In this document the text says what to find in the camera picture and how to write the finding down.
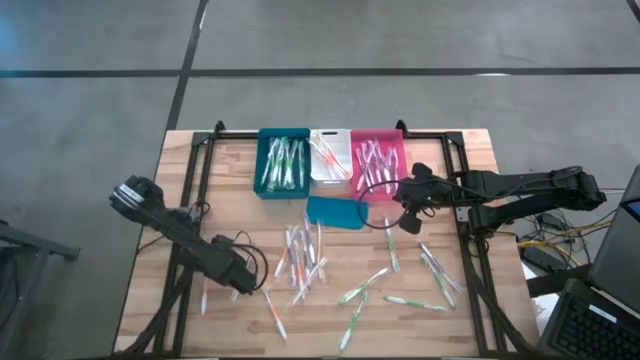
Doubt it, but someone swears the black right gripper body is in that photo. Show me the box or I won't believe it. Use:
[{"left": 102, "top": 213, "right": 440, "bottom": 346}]
[{"left": 394, "top": 162, "right": 454, "bottom": 209}]

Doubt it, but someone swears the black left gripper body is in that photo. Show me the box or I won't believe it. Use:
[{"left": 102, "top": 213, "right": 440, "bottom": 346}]
[{"left": 209, "top": 234, "right": 259, "bottom": 296}]

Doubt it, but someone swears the pink plastic bin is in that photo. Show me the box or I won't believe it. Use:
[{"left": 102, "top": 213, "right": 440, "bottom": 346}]
[{"left": 349, "top": 128, "right": 409, "bottom": 204}]

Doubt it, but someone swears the teal plastic bin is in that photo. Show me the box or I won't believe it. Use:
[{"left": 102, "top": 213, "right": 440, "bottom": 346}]
[{"left": 253, "top": 127, "right": 312, "bottom": 200}]

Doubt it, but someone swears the teal plastic lid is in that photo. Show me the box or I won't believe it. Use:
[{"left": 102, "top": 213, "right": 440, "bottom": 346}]
[{"left": 305, "top": 195, "right": 370, "bottom": 231}]

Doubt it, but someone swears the white plastic bin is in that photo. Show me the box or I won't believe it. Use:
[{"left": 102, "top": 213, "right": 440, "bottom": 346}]
[{"left": 309, "top": 128, "right": 354, "bottom": 190}]

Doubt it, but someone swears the black power adapter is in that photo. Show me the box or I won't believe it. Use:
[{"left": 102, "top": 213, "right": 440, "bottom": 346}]
[{"left": 539, "top": 212, "right": 564, "bottom": 231}]

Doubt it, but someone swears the black power strip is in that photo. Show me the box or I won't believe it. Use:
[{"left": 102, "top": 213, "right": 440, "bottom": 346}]
[{"left": 521, "top": 245, "right": 569, "bottom": 274}]

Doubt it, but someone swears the grey laptop screen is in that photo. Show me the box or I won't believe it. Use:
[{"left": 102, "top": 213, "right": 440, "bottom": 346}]
[{"left": 587, "top": 164, "right": 640, "bottom": 315}]

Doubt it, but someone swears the black metal stand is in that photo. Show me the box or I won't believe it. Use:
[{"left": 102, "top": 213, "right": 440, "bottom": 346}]
[{"left": 0, "top": 218, "right": 81, "bottom": 360}]

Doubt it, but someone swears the black open laptop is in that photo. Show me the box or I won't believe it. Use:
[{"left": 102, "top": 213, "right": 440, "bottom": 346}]
[{"left": 537, "top": 278, "right": 640, "bottom": 360}]

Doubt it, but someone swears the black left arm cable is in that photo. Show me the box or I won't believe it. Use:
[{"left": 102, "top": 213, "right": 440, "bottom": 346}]
[{"left": 230, "top": 229, "right": 270, "bottom": 293}]

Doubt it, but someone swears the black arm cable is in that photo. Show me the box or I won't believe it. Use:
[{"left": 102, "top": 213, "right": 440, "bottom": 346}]
[
  {"left": 355, "top": 179, "right": 416, "bottom": 231},
  {"left": 230, "top": 229, "right": 270, "bottom": 293}
]

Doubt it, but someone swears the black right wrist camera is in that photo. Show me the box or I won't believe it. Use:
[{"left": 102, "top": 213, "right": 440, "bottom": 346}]
[{"left": 398, "top": 212, "right": 422, "bottom": 235}]

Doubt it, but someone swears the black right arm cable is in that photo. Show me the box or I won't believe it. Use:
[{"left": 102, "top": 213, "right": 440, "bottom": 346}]
[{"left": 355, "top": 179, "right": 416, "bottom": 231}]

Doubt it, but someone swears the yellow cable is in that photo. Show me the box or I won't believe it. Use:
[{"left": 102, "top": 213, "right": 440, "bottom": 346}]
[{"left": 517, "top": 219, "right": 616, "bottom": 251}]

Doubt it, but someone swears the black metal rig frame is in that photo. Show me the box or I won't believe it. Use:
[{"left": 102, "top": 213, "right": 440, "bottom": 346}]
[{"left": 113, "top": 119, "right": 544, "bottom": 360}]

